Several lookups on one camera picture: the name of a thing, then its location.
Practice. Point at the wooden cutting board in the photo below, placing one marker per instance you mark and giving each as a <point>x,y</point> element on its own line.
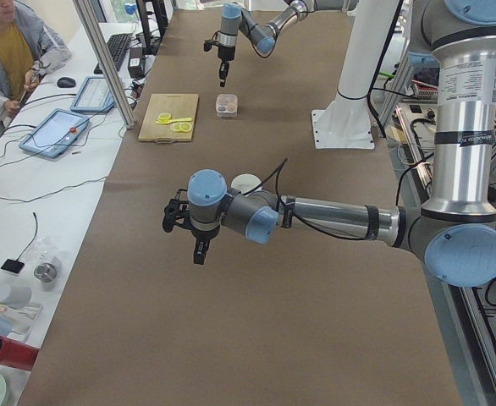
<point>180,106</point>

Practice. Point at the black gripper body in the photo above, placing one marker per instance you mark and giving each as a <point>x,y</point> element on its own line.
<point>200,234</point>
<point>224,54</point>

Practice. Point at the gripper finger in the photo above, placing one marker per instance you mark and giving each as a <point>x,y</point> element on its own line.
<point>197,254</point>
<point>204,249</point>
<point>223,73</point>

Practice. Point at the white bowl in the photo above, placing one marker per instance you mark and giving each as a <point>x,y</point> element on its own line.
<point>246,183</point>

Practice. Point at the black computer mouse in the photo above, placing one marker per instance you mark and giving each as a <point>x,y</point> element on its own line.
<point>66,82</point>

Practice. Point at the red bottle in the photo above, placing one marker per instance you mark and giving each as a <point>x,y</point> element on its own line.
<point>16,354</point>

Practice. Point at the steel cup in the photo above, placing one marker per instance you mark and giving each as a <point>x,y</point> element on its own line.
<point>47,273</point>

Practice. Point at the aluminium profile post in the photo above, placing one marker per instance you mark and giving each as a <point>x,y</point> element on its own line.
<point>92,29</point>

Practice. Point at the lemon slice front left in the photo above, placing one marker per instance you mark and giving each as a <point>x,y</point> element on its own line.
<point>185,127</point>

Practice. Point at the teach pendant far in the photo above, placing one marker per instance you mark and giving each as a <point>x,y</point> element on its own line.
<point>94,96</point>

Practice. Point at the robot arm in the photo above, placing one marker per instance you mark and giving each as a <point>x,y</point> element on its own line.
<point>453,232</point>
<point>236,19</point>

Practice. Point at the yellow plastic knife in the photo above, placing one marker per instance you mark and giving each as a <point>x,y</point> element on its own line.
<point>174,120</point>

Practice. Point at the clear plastic egg box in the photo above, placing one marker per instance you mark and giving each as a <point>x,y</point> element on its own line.
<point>224,100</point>

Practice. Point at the grey cup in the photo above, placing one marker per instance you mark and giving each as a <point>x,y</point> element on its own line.
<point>15,296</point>

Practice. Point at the small black pad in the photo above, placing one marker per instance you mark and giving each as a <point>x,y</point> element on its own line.
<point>12,266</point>

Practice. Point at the lemon slice right pair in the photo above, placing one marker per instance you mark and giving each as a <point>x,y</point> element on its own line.
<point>164,117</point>

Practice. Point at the black keyboard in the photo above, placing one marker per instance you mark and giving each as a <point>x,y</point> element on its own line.
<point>118,46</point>

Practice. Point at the teach pendant near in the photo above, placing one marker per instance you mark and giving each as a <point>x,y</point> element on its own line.
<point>55,134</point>

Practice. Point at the seated person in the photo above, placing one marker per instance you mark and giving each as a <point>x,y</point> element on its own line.
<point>29,49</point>

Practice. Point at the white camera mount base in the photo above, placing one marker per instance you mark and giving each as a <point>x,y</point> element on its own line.
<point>336,128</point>

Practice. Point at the teach pendant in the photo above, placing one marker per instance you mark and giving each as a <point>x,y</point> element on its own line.
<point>55,134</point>
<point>94,96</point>

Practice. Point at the white mount column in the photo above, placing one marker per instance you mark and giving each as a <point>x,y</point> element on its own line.
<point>374,20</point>

